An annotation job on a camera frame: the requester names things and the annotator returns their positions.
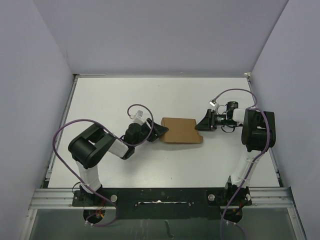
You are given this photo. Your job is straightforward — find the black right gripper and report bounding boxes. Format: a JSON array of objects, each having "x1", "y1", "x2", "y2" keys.
[{"x1": 194, "y1": 109, "x2": 237, "y2": 131}]

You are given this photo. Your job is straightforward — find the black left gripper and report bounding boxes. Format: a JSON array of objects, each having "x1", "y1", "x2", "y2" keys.
[{"x1": 133, "y1": 118, "x2": 168, "y2": 147}]

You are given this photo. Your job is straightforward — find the brown cardboard box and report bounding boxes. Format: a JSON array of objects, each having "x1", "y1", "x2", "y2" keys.
[{"x1": 160, "y1": 117, "x2": 204, "y2": 145}]

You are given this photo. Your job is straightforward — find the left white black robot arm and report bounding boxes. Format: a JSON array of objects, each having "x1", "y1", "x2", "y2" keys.
[{"x1": 68, "y1": 118, "x2": 169, "y2": 206}]

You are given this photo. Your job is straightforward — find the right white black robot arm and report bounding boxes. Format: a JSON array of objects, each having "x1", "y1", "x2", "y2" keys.
[{"x1": 195, "y1": 107, "x2": 276, "y2": 205}]

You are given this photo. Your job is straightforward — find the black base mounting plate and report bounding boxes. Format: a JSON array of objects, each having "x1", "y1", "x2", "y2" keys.
[{"x1": 72, "y1": 187, "x2": 252, "y2": 223}]

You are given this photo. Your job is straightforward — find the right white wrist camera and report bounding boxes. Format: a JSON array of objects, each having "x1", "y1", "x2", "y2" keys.
[{"x1": 209, "y1": 99, "x2": 220, "y2": 112}]

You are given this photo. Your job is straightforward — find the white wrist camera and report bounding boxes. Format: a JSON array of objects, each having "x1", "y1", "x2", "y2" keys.
[
  {"x1": 129, "y1": 110, "x2": 145, "y2": 126},
  {"x1": 209, "y1": 99, "x2": 220, "y2": 112}
]

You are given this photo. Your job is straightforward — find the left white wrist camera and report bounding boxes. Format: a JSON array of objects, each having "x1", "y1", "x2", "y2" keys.
[{"x1": 129, "y1": 110, "x2": 145, "y2": 126}]

